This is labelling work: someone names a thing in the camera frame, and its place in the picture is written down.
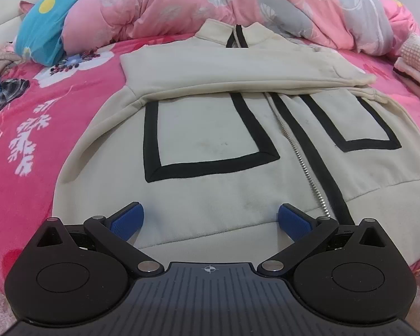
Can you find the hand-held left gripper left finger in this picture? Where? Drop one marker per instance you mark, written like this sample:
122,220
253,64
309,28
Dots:
127,221

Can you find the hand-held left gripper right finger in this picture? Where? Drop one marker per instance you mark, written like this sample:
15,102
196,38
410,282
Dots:
294,221

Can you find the beige zip jacket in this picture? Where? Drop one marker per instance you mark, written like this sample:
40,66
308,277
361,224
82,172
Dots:
213,129

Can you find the plaid shirt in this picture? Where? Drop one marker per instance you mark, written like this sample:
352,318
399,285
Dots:
10,89

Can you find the pale pink garment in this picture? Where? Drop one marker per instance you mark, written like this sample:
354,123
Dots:
0,61

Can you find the folded cream pink towels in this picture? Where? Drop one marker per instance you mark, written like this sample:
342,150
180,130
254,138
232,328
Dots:
418,52

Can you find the blue pillow yellow dot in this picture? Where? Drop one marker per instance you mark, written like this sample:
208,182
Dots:
45,28

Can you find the pink floral quilt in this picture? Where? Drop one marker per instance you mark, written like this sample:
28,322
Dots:
161,3

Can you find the pink pillow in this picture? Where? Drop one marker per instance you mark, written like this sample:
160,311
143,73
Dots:
26,6

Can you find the pink and white headboard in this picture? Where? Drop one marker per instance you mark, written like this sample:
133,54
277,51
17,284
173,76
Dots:
3,17

